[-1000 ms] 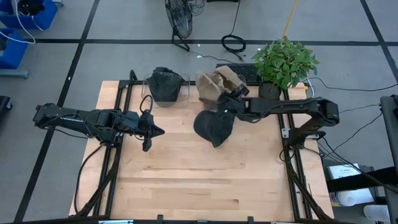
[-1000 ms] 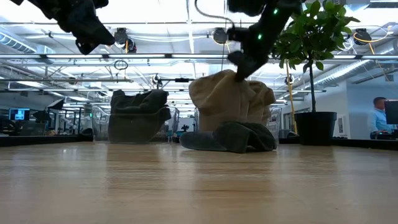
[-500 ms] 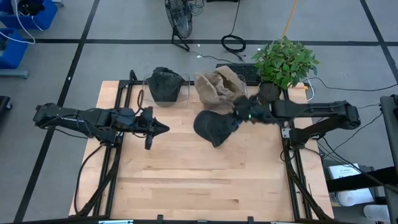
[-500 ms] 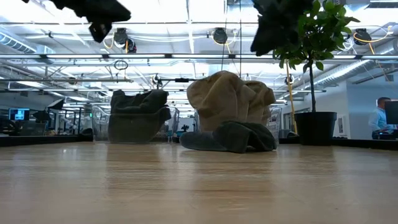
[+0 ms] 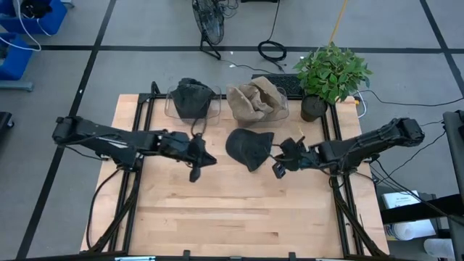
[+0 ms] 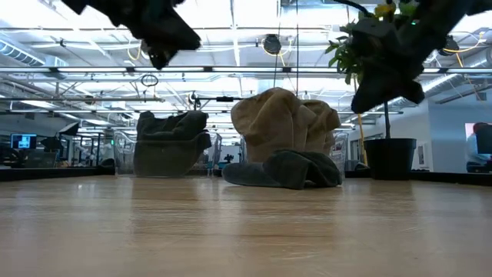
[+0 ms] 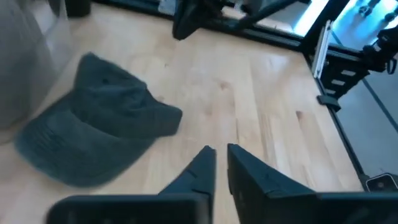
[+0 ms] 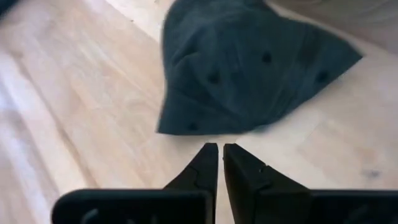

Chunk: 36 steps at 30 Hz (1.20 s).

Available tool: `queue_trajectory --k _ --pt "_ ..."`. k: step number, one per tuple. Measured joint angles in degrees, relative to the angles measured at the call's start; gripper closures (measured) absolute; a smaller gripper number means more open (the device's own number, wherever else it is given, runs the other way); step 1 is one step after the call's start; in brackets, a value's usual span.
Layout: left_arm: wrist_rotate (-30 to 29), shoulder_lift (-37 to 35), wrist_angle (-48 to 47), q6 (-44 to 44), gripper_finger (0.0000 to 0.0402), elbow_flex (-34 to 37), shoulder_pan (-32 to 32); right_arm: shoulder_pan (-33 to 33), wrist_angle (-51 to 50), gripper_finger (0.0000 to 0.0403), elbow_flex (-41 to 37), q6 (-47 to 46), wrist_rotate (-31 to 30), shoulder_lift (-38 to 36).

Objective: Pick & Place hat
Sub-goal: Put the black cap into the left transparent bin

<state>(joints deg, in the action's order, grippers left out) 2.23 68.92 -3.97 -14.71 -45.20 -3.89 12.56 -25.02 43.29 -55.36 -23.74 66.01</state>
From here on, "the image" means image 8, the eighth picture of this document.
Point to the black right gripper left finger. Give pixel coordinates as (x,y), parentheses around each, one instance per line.
(140,205)

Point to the dark grey baseball cap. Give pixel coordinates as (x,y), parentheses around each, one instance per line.
(236,77)

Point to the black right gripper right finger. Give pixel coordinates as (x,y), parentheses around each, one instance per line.
(273,202)

